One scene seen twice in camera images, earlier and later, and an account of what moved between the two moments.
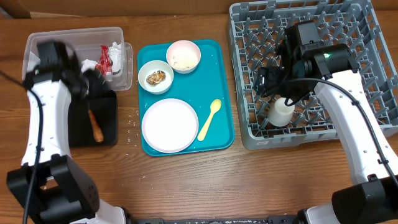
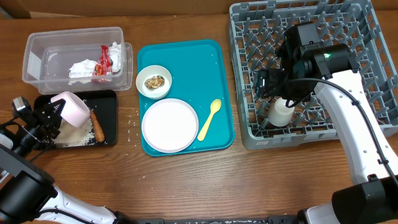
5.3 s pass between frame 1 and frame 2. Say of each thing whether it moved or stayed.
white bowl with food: moved
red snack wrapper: stayed
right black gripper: stayed
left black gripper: moved
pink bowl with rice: moved
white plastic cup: stayed
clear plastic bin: stayed
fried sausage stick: stayed
